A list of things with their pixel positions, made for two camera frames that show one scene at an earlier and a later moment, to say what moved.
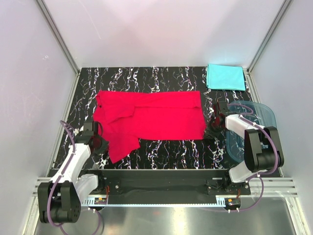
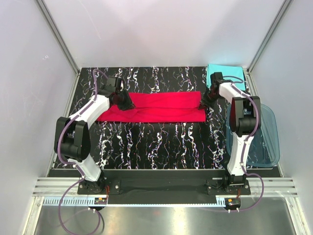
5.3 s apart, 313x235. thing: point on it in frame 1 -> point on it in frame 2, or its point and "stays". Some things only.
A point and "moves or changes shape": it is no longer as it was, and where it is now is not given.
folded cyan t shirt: x=225 y=77 stays
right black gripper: x=209 y=133 -> x=204 y=104
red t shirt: x=126 y=117 moves or changes shape
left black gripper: x=104 y=146 -> x=129 y=104
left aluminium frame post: x=67 y=49 stays
